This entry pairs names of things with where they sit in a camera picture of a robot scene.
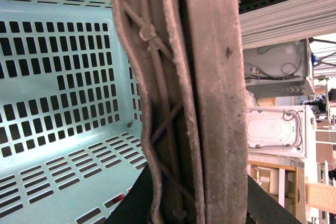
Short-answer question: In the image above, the brown basket handle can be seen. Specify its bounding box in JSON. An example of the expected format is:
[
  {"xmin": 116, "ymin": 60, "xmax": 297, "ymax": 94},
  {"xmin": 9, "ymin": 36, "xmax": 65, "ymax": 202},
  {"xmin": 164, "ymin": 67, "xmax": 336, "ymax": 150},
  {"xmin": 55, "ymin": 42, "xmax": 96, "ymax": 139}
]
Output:
[
  {"xmin": 111, "ymin": 0, "xmax": 205, "ymax": 223},
  {"xmin": 186, "ymin": 0, "xmax": 247, "ymax": 223}
]

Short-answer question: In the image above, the upper white appliance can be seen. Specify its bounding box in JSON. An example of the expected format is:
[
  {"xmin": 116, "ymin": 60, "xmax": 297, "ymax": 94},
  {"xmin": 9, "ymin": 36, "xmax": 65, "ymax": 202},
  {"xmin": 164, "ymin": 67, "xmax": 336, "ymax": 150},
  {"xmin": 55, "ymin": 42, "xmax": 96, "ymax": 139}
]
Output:
[{"xmin": 243, "ymin": 39, "xmax": 314, "ymax": 98}]

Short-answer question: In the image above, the lower white appliance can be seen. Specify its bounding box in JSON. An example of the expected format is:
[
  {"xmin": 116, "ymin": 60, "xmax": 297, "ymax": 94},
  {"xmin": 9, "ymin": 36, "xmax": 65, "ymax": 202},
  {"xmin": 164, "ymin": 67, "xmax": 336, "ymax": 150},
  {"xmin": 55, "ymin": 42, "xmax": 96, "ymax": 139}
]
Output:
[{"xmin": 246, "ymin": 105, "xmax": 317, "ymax": 161}]

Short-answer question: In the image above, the light blue plastic basket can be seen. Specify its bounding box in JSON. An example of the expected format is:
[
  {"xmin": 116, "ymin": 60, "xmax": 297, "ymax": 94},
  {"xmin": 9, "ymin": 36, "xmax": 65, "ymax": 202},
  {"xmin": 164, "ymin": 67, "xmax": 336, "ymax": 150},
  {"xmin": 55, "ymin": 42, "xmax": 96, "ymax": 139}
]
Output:
[{"xmin": 1, "ymin": 0, "xmax": 145, "ymax": 223}]

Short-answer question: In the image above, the white appliance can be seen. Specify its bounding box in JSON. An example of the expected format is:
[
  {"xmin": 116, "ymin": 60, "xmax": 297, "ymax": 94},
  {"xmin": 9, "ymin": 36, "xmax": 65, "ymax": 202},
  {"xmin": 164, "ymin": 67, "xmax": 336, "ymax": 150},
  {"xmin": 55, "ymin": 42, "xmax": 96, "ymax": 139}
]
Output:
[
  {"xmin": 243, "ymin": 39, "xmax": 314, "ymax": 98},
  {"xmin": 246, "ymin": 105, "xmax": 317, "ymax": 161}
]

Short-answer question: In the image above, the red apple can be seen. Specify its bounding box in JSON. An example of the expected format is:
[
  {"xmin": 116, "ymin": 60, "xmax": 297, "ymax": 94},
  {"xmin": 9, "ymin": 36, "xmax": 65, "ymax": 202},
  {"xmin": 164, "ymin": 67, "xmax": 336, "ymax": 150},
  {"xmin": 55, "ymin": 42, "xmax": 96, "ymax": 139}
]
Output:
[{"xmin": 104, "ymin": 193, "xmax": 125, "ymax": 208}]

